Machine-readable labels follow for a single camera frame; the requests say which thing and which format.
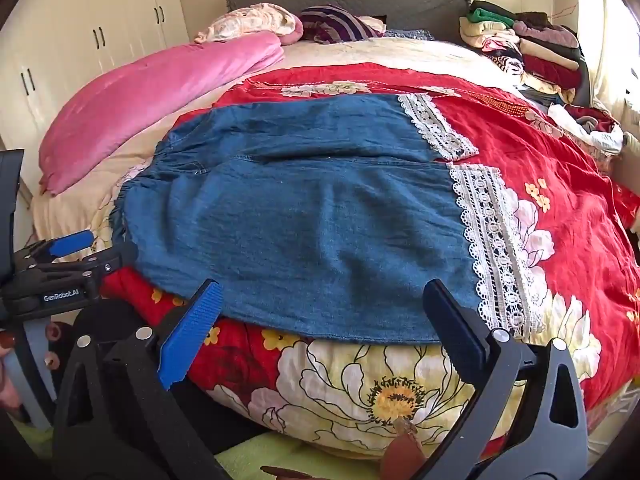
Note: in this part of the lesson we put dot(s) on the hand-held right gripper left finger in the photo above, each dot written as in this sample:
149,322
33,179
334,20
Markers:
189,332

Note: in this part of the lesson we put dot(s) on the brown object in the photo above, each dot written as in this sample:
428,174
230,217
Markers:
405,452

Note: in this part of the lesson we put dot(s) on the maroon garment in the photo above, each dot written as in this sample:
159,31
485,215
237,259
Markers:
592,112

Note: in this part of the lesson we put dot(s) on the pink floral pillow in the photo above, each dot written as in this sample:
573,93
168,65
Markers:
250,22

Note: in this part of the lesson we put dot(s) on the pile of folded clothes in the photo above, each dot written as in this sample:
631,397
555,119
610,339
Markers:
540,45

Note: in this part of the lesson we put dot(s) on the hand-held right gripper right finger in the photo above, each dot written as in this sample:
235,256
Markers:
457,332

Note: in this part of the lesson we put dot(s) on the person's green garment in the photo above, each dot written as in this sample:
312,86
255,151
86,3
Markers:
260,455

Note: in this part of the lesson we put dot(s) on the cream curtain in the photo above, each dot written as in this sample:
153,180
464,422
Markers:
607,35

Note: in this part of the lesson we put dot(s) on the white wardrobe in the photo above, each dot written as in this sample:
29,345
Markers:
90,10

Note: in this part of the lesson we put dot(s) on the white garment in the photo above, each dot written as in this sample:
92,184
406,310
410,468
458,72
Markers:
585,137

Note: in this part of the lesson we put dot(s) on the blue patterned pillow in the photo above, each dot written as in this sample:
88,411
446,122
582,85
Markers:
410,34

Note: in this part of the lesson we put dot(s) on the red floral bedspread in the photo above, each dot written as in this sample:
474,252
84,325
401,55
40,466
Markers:
565,200

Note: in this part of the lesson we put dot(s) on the person's left hand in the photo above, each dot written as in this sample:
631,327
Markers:
6,390

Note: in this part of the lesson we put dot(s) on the purple striped pillow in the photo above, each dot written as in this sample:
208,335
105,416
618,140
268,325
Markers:
335,22

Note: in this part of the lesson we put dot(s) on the blue denim pants lace trim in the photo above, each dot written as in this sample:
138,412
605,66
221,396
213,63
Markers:
300,220

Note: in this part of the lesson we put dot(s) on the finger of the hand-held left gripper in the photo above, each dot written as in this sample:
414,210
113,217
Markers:
107,262
72,244

